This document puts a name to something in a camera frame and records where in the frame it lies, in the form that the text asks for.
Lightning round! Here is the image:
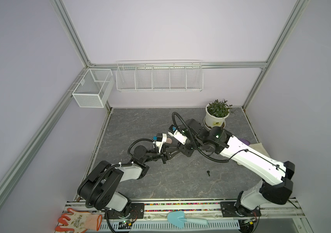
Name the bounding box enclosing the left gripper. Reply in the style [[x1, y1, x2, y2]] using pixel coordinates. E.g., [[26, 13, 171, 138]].
[[143, 143, 180, 165]]

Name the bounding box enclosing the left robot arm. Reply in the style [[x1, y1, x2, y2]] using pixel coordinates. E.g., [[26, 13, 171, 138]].
[[77, 138, 183, 216]]

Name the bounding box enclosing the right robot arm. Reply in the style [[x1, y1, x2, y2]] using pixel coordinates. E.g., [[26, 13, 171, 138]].
[[168, 112, 295, 217]]

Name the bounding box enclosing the potted green plant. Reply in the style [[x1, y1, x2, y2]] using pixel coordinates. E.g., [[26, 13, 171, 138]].
[[204, 99, 233, 129]]

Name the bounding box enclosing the purple pink garden scoop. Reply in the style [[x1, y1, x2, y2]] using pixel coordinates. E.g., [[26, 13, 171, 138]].
[[239, 138, 251, 146]]

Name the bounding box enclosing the teal garden trowel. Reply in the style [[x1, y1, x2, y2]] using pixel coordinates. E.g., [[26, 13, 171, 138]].
[[167, 211, 208, 229]]

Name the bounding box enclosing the beige grey work glove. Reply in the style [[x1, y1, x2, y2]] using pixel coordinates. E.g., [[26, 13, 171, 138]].
[[249, 143, 271, 158]]

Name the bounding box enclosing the small white mesh basket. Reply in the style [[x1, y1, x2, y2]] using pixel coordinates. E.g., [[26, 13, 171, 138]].
[[72, 69, 115, 108]]

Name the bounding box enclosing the red white garden glove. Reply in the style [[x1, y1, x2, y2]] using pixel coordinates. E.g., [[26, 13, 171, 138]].
[[55, 208, 103, 233]]

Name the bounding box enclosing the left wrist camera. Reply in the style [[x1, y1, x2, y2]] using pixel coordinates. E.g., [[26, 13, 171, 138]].
[[153, 134, 167, 153]]

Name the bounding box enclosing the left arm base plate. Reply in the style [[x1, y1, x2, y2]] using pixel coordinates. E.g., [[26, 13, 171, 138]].
[[107, 203, 145, 219]]

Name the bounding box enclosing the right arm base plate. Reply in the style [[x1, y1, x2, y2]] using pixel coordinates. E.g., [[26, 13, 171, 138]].
[[220, 201, 262, 217]]

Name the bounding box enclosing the long white wire basket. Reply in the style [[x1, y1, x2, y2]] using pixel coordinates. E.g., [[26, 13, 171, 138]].
[[116, 60, 204, 92]]

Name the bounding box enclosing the white vented cable duct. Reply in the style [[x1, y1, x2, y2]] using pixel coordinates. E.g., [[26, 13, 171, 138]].
[[110, 220, 240, 233]]

